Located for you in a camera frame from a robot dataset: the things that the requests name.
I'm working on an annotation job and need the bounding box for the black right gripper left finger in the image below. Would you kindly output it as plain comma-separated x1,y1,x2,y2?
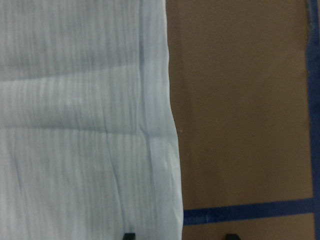
123,232,136,240

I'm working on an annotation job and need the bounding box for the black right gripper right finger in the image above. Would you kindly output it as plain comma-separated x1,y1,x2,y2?
225,233,238,240

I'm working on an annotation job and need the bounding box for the light blue button shirt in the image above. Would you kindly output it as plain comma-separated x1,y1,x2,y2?
0,0,183,240

